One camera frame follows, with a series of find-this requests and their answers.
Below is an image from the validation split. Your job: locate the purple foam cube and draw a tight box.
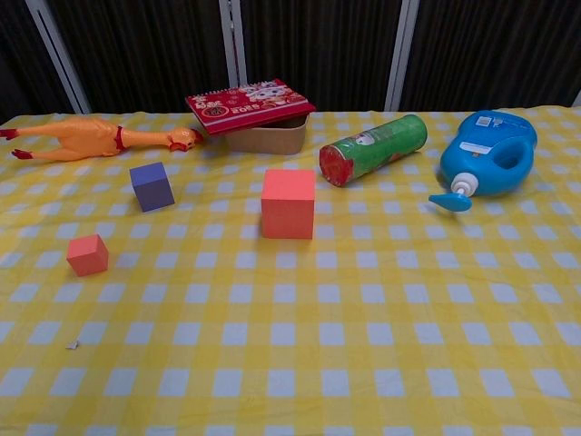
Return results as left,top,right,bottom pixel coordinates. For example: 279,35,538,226
129,162,176,213

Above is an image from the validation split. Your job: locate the small red foam cube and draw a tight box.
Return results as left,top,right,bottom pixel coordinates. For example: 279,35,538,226
65,233,110,278

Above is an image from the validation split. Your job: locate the large red foam cube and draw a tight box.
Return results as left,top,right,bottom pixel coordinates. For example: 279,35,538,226
261,168,317,241

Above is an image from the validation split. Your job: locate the brown cardboard oval box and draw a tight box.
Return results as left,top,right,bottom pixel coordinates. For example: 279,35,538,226
225,113,310,156

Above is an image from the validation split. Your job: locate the yellow checked tablecloth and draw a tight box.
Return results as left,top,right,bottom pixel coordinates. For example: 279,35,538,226
0,106,581,436

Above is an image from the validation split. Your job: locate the green chips can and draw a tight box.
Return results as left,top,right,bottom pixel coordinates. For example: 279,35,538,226
319,114,429,188

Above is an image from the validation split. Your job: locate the red desk calendar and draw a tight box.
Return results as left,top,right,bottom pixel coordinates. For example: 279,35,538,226
184,78,317,136

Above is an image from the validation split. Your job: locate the blue pump detergent bottle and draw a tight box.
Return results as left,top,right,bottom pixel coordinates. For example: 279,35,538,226
428,109,538,213

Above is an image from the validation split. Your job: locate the yellow rubber chicken toy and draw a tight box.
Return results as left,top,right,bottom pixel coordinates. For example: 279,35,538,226
0,116,204,163

